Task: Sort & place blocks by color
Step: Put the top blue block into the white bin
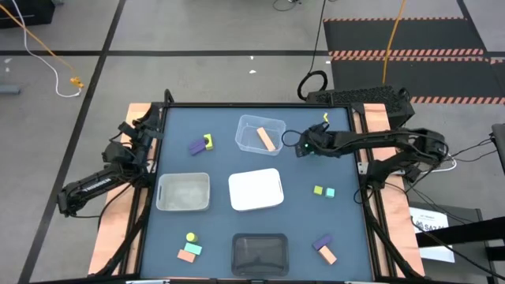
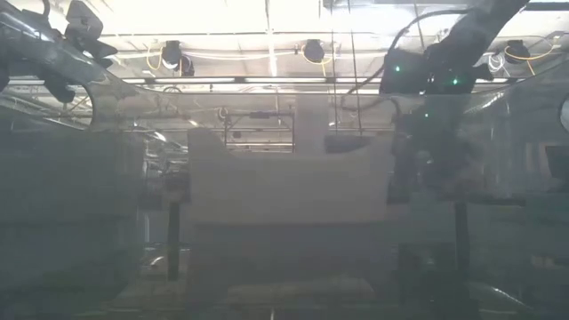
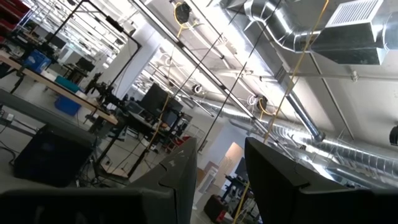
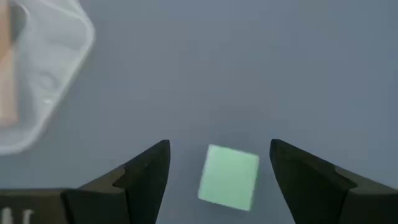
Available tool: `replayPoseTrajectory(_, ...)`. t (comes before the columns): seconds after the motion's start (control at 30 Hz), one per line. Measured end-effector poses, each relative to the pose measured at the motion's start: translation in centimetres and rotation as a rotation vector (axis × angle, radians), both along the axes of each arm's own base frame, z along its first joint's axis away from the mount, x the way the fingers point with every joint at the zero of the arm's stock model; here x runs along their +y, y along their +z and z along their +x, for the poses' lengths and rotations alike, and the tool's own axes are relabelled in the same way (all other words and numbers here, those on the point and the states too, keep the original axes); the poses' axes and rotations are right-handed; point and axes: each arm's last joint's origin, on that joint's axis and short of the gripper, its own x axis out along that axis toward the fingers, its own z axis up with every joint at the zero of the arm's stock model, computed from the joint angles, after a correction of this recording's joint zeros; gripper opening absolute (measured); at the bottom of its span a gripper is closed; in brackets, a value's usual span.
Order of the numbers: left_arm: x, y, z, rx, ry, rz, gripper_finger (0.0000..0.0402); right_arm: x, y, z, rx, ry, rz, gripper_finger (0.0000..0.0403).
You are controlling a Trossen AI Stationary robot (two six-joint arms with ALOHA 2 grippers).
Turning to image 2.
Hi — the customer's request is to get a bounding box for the long ceiling light strip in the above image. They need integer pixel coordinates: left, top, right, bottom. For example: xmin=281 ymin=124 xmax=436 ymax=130
xmin=8 ymin=76 xmax=512 ymax=86

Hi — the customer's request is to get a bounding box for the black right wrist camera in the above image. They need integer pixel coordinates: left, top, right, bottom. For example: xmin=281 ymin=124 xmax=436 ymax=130
xmin=380 ymin=47 xmax=431 ymax=95

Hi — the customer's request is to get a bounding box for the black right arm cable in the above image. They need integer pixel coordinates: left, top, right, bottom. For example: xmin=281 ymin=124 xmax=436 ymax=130
xmin=344 ymin=7 xmax=475 ymax=97

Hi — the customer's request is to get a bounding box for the white plastic bin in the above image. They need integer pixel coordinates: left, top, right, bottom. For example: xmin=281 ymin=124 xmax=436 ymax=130
xmin=185 ymin=127 xmax=396 ymax=226

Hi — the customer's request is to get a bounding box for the black hanging ceiling device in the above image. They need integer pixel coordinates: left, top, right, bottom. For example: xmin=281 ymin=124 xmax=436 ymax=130
xmin=160 ymin=39 xmax=196 ymax=77
xmin=302 ymin=38 xmax=326 ymax=64
xmin=504 ymin=39 xmax=531 ymax=66

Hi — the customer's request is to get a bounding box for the dark smoked plastic bin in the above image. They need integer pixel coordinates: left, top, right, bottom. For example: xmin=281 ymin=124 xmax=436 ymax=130
xmin=0 ymin=0 xmax=569 ymax=320

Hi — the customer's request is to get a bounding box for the black metal rack frame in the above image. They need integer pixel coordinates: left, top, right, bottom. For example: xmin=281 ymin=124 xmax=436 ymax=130
xmin=223 ymin=109 xmax=295 ymax=153

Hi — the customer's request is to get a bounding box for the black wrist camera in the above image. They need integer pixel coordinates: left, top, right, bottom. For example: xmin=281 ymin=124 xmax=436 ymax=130
xmin=380 ymin=47 xmax=431 ymax=95
xmin=64 ymin=0 xmax=119 ymax=68

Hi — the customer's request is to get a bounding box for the yellow hanging cable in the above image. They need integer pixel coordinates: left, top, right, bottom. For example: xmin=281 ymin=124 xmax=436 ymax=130
xmin=301 ymin=44 xmax=331 ymax=77
xmin=146 ymin=42 xmax=164 ymax=71
xmin=503 ymin=43 xmax=557 ymax=76

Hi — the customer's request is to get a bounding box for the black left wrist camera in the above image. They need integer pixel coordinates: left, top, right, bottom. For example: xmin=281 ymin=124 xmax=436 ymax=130
xmin=64 ymin=0 xmax=119 ymax=68

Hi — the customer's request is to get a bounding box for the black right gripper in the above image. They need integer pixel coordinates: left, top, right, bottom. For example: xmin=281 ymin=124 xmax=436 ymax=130
xmin=421 ymin=44 xmax=494 ymax=202

